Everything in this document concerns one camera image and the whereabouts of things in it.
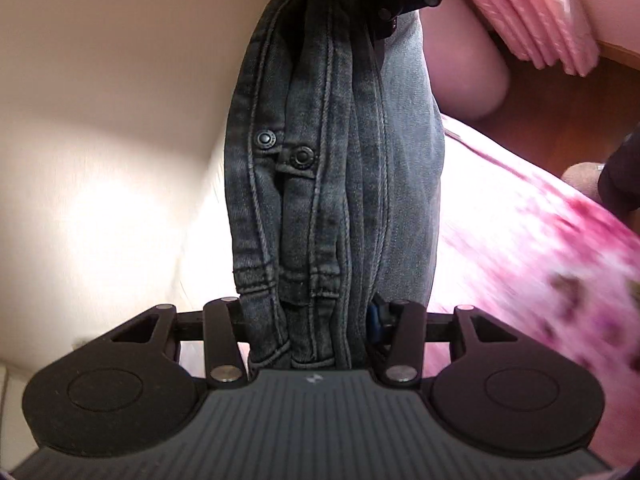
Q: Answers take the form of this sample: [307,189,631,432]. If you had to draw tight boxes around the dark cloth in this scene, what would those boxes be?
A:
[597,127,640,227]

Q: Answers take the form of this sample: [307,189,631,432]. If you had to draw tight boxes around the person's right forearm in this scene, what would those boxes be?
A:
[422,0,512,122]

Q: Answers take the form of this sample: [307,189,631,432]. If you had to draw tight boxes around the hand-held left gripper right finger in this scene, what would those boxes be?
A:
[366,296,522,389]

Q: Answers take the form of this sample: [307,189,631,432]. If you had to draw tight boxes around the tan rounded object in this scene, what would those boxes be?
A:
[561,162,602,197]

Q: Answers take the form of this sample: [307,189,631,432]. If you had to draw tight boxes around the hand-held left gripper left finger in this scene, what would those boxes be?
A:
[109,297,251,389]

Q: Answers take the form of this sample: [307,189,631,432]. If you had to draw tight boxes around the pink pleated curtain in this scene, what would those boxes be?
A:
[451,0,601,79]

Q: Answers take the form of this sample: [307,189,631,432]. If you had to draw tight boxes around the pink patterned blanket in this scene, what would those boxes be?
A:
[429,112,640,473]

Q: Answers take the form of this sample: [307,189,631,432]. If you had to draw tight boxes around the dark grey denim jeans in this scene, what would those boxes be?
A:
[222,0,447,372]

